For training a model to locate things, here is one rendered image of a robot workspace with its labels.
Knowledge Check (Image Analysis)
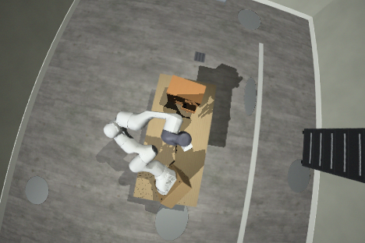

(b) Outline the small brown chest of drawers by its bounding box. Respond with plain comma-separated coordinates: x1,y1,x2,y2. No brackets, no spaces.
166,75,206,106

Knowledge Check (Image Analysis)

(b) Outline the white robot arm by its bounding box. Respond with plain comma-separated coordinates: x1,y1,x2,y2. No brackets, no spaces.
104,111,193,195

